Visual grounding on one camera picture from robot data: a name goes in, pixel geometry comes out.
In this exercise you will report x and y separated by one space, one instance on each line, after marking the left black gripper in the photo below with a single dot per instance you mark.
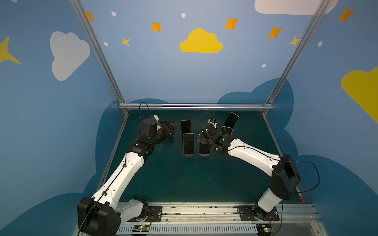
167 128

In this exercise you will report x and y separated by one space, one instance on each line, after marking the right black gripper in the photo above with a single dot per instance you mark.
205 135

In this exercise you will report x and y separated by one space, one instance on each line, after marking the dark phone grey stand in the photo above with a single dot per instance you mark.
204 149

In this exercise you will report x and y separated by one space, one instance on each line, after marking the white phone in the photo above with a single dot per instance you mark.
226 130

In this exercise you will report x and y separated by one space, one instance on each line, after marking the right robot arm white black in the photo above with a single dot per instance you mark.
283 171

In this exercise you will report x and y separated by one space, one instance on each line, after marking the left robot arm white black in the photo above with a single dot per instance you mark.
102 214

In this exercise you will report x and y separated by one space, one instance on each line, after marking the purple phone back middle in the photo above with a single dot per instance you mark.
186 126

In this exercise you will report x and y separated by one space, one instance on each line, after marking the blue phone front middle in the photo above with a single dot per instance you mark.
188 144

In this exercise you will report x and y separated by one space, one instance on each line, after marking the black phone wooden stand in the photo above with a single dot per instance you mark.
231 120

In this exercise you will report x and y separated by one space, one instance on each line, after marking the back horizontal aluminium bar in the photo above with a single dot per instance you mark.
168 106

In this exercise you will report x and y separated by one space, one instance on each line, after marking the right green circuit board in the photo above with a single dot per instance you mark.
264 230

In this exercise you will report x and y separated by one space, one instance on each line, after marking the green circuit board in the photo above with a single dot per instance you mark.
141 228
264 230

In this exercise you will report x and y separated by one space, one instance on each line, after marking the left green circuit board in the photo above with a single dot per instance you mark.
141 228

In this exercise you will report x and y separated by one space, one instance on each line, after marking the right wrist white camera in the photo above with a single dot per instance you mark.
213 121

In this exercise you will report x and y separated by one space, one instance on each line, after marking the wrist white camera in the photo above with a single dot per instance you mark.
156 118
213 121

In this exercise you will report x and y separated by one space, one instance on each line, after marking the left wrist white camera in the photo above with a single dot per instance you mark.
156 118

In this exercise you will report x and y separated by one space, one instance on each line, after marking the left aluminium frame post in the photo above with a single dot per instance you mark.
85 23

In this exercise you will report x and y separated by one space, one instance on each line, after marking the aluminium frame post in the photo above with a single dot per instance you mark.
85 23
299 49

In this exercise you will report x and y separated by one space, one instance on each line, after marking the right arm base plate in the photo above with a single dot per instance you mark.
254 213

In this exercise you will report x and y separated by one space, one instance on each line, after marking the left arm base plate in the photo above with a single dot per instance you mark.
154 212

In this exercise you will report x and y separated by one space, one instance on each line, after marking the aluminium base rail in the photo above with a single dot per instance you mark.
223 218

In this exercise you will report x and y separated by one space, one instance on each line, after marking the right aluminium frame post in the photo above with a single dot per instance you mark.
299 49

